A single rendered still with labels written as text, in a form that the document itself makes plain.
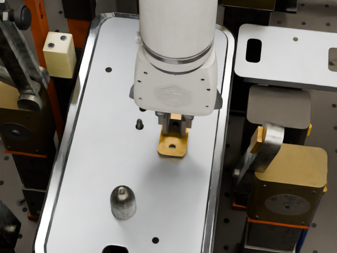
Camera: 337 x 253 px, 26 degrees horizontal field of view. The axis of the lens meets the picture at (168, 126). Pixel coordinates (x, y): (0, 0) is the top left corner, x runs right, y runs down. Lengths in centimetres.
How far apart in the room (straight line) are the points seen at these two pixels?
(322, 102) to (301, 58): 34
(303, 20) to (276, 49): 45
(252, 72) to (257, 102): 4
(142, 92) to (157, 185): 14
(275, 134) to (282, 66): 22
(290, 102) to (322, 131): 33
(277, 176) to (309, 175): 4
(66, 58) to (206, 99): 23
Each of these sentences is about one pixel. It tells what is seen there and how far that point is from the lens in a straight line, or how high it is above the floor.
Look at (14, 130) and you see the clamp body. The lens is 103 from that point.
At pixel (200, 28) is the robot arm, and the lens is 77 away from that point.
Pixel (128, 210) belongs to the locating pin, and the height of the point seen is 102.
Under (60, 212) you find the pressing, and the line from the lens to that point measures 95.
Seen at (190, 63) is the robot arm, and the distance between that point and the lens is 81.
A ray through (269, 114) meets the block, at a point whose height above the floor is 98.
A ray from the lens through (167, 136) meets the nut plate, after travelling 99.
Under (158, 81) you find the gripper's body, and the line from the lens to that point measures 86.
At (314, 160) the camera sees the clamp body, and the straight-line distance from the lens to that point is 94.
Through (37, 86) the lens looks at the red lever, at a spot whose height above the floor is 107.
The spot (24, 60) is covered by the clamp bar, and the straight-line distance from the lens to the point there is 95.
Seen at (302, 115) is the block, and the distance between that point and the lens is 106.
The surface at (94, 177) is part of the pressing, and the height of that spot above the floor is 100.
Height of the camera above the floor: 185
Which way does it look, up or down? 58 degrees down
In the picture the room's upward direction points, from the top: straight up
